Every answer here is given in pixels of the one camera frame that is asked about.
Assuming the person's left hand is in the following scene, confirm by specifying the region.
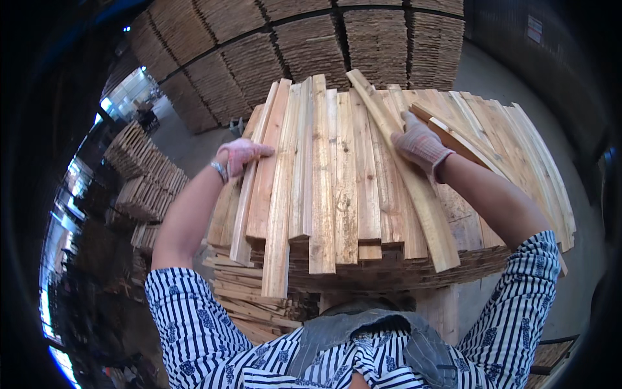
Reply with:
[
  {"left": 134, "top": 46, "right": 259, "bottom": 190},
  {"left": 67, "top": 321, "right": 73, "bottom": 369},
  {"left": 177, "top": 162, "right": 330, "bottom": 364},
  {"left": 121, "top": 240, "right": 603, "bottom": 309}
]
[{"left": 216, "top": 137, "right": 276, "bottom": 181}]

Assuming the person's right hand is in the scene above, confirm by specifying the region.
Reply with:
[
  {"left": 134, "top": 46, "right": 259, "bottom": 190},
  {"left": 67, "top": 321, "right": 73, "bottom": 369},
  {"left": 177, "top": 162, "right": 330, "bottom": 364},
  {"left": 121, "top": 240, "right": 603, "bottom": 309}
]
[{"left": 391, "top": 111, "right": 456, "bottom": 184}]

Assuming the long curved wooden plank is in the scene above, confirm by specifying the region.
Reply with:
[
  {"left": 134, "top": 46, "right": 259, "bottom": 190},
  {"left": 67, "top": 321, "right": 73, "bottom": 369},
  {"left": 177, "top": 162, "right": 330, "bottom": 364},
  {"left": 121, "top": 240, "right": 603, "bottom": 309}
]
[{"left": 346, "top": 69, "right": 461, "bottom": 273}]

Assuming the stack of wooden planks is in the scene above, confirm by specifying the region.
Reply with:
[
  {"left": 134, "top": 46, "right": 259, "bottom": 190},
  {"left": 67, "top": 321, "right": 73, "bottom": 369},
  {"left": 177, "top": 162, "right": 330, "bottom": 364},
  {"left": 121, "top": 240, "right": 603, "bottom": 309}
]
[{"left": 202, "top": 68, "right": 577, "bottom": 300}]

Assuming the heap of short wood pieces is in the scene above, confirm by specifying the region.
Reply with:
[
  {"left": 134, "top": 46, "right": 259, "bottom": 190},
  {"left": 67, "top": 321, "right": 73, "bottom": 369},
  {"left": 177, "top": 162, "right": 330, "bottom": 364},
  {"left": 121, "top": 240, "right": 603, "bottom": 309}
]
[{"left": 103, "top": 121, "right": 190, "bottom": 251}]

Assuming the low pile of thin slats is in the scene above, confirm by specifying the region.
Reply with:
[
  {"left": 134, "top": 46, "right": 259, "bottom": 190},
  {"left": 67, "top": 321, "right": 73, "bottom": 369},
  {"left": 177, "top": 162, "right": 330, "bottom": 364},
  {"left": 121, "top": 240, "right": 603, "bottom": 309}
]
[{"left": 203, "top": 243, "right": 304, "bottom": 343}]

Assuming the wrapped pallet with white label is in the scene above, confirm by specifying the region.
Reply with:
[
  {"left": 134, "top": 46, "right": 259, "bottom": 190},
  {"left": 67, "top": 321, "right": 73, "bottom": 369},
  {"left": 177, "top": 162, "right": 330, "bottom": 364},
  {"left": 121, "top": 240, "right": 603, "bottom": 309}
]
[{"left": 466, "top": 0, "right": 584, "bottom": 98}]

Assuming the person's body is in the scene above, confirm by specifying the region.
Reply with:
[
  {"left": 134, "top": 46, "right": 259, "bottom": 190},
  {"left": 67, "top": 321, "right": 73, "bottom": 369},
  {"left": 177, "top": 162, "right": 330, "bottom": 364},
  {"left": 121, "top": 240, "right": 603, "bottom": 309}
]
[{"left": 145, "top": 231, "right": 562, "bottom": 389}]

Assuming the wooden pallet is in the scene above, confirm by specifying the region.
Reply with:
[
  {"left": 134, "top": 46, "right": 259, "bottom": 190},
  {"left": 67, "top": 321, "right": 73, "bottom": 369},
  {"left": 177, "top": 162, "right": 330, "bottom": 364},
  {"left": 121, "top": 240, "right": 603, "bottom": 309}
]
[{"left": 525, "top": 335, "right": 580, "bottom": 389}]

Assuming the wall of stacked wood bundles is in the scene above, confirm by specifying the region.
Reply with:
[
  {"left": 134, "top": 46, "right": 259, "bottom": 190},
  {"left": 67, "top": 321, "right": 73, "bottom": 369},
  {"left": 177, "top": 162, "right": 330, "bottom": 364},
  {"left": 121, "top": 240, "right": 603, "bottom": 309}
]
[{"left": 129, "top": 0, "right": 466, "bottom": 134}]

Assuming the wooden support post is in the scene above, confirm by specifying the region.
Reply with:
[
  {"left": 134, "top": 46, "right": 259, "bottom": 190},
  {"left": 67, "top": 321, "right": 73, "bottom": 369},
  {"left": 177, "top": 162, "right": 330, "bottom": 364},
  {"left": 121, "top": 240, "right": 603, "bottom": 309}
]
[{"left": 415, "top": 284, "right": 460, "bottom": 347}]

